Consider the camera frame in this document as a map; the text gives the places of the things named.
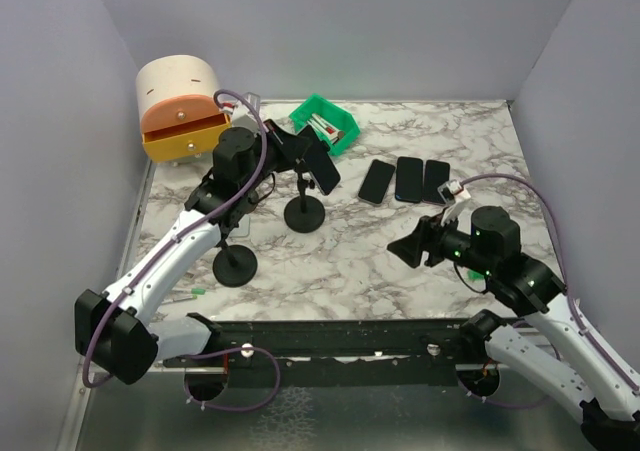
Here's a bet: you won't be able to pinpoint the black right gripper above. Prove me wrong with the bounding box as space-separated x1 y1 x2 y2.
387 205 496 276

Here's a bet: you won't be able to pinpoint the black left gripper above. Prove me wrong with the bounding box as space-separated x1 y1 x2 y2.
241 118 311 196

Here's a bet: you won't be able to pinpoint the black tall phone stand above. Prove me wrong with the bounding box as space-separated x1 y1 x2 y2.
284 161 325 234

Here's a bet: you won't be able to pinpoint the pink-edged black phone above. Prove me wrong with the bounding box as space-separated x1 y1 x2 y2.
422 160 450 205

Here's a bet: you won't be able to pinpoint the silver-edged phone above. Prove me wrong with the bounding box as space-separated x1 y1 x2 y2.
357 159 396 205

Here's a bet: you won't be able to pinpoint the silver folding phone stand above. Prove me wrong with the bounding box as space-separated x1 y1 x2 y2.
233 215 251 237

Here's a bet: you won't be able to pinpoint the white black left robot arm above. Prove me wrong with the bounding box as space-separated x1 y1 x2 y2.
74 125 311 387

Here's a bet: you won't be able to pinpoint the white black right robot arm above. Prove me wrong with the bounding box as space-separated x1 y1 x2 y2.
387 206 639 450

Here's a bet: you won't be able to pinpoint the items inside green bin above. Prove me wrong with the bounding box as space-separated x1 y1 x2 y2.
308 113 346 144

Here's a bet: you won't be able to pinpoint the green plastic bin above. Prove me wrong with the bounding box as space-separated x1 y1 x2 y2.
289 94 360 156

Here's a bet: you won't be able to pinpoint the green cap marker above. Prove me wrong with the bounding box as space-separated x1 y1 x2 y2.
467 270 483 281

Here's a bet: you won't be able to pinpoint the beige orange drawer box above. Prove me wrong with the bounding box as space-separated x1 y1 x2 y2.
135 55 230 163

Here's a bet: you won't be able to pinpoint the green marker left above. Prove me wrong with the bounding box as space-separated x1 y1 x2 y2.
167 288 206 303

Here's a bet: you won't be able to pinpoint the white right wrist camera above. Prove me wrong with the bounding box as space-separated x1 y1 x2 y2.
438 180 471 226

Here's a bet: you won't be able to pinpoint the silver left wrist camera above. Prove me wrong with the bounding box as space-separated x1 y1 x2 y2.
221 92 261 134

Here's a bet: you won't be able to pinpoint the black front rail bar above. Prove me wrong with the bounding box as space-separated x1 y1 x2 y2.
163 319 487 388

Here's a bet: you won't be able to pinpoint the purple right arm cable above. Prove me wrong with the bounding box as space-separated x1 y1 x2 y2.
459 172 640 397

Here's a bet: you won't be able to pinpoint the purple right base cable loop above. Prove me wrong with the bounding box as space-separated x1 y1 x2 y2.
464 385 551 411

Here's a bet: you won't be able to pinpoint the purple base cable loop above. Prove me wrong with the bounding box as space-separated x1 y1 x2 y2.
183 345 282 414
464 385 551 411

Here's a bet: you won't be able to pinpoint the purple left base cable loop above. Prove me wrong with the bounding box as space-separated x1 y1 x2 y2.
183 345 282 414

